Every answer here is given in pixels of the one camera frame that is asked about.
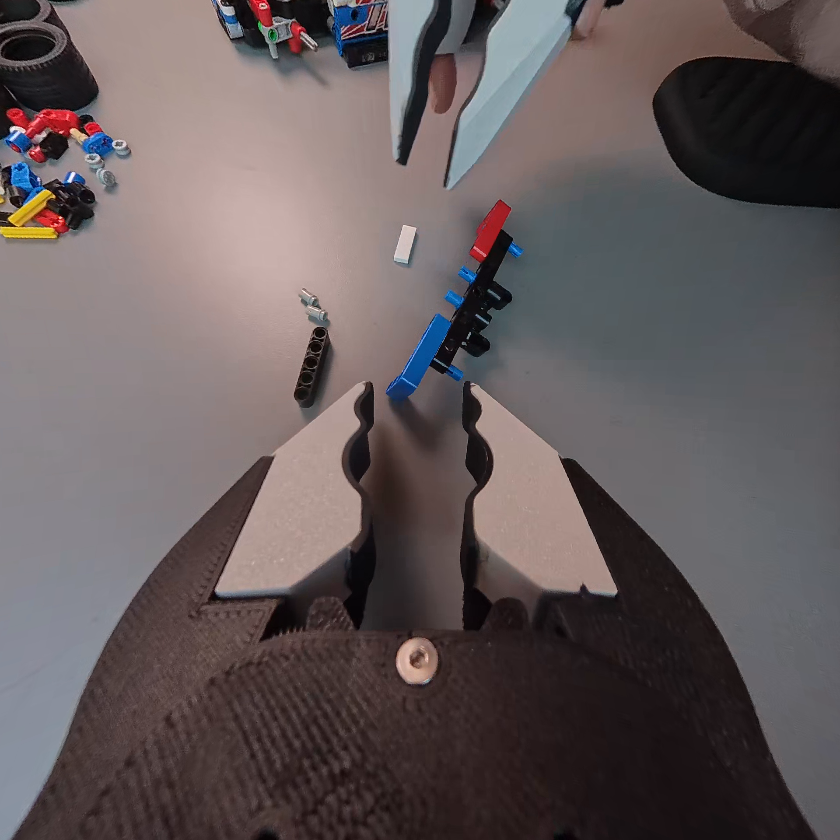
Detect black rubber tyre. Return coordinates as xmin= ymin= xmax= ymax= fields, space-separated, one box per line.
xmin=0 ymin=29 xmax=101 ymax=111
xmin=0 ymin=0 xmax=72 ymax=42

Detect black beam assembly blue pins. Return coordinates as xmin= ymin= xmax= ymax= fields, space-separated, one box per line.
xmin=385 ymin=199 xmax=526 ymax=400

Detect black five-hole beam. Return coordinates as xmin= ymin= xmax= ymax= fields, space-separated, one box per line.
xmin=293 ymin=325 xmax=333 ymax=409

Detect pile of mixed small bricks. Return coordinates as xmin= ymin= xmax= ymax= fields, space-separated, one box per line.
xmin=0 ymin=105 xmax=133 ymax=241

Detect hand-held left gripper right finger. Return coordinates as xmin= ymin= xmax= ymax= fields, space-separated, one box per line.
xmin=459 ymin=381 xmax=620 ymax=626

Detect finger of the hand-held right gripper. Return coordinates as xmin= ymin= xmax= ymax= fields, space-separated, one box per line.
xmin=388 ymin=0 xmax=455 ymax=166
xmin=444 ymin=0 xmax=580 ymax=193

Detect black padded armrest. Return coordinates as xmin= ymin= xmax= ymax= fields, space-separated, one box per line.
xmin=652 ymin=57 xmax=840 ymax=209

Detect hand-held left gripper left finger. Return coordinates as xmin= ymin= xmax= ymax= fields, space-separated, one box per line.
xmin=213 ymin=379 xmax=378 ymax=622

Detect toy race car model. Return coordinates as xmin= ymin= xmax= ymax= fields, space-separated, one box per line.
xmin=211 ymin=0 xmax=395 ymax=70

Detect person's right hand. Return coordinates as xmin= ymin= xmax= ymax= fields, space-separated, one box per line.
xmin=429 ymin=53 xmax=459 ymax=114

